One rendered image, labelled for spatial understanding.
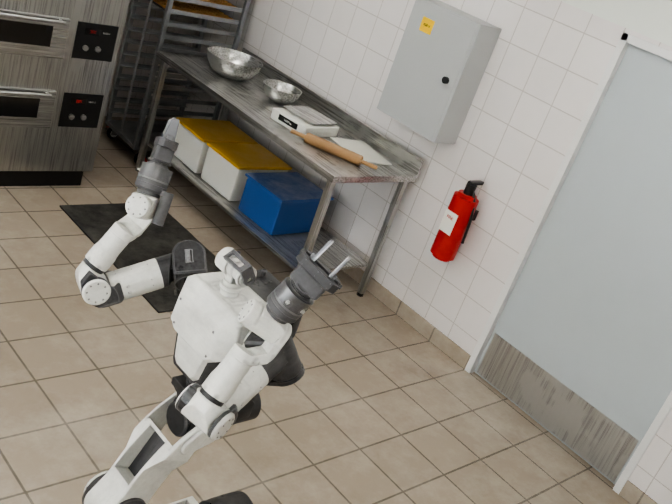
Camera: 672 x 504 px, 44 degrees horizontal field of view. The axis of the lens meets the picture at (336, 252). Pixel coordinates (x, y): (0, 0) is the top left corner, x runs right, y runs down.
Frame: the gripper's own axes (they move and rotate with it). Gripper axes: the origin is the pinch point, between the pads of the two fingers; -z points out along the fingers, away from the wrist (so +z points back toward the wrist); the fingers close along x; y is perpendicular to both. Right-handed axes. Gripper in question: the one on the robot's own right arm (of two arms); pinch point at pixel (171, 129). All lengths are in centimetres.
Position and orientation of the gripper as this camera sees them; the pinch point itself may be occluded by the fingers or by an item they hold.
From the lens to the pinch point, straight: 237.3
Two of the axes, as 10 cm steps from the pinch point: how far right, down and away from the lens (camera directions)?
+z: -3.3, 9.4, 0.0
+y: -8.8, -3.1, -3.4
